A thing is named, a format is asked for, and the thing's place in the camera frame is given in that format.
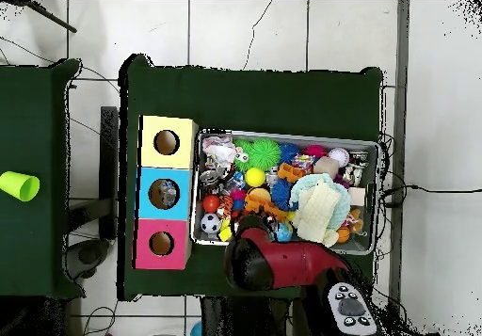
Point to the yellow smooth ball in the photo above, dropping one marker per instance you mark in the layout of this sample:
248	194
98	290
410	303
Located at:
255	177

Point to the cream knitted cloth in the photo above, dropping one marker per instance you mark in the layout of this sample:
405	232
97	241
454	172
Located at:
316	211

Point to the mint knitted cloth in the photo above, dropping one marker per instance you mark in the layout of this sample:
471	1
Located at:
344	200

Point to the tiger striped plush toy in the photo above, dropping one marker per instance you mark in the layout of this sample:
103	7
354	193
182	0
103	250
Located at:
226	206

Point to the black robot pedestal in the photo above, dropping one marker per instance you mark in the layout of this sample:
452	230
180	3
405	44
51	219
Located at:
241	319

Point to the small soccer ball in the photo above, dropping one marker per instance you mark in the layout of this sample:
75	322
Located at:
211	224

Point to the green spiky rubber ball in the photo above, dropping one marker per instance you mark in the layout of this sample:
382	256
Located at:
264	154

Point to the grey rounded stand foot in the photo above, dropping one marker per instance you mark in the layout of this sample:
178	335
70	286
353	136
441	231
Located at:
88	255

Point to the dark thin rod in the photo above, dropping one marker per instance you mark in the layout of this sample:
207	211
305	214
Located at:
56	20

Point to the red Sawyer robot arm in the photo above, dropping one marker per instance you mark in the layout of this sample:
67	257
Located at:
293	264

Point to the light blue ball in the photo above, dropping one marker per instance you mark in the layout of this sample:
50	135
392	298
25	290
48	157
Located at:
196	331

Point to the orange long toy block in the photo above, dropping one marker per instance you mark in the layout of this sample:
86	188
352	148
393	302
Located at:
290	172

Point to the dark green table cloth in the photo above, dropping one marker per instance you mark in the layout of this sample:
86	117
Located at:
34	106
244	99

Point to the lime green plastic cup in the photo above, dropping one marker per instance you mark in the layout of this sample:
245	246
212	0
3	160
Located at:
19	185

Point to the orange-red smooth ball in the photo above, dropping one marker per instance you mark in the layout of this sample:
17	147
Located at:
211	203

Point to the wooden box with three holes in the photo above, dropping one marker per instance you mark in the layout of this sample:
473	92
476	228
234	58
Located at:
177	159

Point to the silver drink can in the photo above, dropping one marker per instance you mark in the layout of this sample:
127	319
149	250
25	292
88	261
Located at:
209	178

